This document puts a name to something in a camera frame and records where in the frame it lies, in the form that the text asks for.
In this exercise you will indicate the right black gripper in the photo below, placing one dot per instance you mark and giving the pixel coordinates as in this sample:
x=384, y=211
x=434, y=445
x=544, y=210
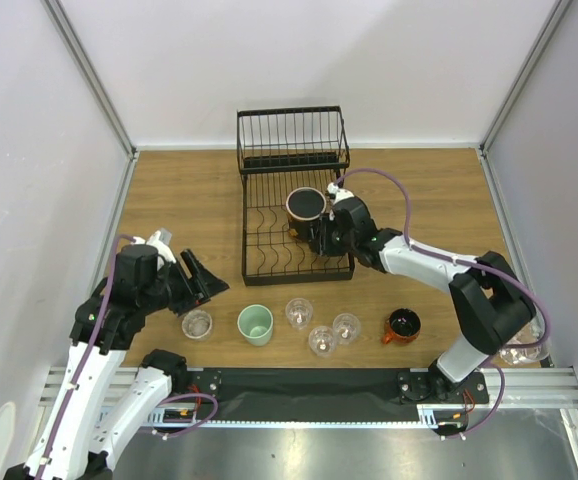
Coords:
x=327, y=236

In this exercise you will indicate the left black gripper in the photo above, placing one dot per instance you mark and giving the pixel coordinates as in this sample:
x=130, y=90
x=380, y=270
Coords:
x=204, y=283

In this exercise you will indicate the black skull pattern mug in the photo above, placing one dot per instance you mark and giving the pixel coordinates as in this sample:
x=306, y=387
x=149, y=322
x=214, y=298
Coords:
x=304, y=207

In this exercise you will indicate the small orange black cup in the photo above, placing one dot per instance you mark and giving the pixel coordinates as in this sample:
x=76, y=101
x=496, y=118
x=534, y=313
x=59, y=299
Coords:
x=402, y=326

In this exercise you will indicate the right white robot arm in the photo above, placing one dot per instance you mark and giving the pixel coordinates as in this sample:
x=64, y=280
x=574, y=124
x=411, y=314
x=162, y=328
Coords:
x=490, y=304

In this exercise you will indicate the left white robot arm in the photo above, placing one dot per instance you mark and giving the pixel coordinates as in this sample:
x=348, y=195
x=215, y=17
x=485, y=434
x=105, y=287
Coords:
x=144, y=277

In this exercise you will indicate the short clear glass tumbler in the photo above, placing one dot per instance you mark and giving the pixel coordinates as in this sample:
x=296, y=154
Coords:
x=197, y=325

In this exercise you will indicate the pale green cup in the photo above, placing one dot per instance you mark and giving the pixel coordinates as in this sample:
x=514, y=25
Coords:
x=255, y=323

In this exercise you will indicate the clear stemless glass back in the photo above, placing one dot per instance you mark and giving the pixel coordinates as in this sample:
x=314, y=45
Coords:
x=299, y=312

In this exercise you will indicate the clear stemless glass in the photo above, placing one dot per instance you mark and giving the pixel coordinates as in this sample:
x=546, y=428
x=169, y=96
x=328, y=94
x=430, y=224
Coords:
x=322, y=341
x=299, y=312
x=347, y=328

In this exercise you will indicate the clear stemless glass right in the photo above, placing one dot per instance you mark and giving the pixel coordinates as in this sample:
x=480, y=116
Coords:
x=347, y=328

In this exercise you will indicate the clear stemless glass front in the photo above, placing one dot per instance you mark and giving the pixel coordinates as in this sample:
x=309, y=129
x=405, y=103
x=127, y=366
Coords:
x=322, y=341

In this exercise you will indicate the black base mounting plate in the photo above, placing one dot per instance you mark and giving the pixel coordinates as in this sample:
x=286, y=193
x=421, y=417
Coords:
x=350, y=393

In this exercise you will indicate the clear glass far right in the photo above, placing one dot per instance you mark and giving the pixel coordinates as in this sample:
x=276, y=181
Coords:
x=524, y=356

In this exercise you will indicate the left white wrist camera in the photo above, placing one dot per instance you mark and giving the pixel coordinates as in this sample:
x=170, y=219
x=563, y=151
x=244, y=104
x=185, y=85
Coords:
x=160, y=239

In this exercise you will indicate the black wire dish rack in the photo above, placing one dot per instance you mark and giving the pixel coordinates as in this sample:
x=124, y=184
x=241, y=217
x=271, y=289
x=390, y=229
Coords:
x=280, y=150

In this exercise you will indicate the grey slotted cable duct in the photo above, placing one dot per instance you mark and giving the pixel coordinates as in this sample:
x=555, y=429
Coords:
x=174, y=419

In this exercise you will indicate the left aluminium frame post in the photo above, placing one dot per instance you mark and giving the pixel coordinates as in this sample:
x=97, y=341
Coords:
x=68, y=34

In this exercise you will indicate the aluminium frame post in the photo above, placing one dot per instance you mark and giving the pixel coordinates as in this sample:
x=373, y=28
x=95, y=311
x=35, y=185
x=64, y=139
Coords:
x=539, y=46
x=68, y=34

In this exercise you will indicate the right aluminium frame post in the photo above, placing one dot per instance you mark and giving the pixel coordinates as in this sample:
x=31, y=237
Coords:
x=539, y=46

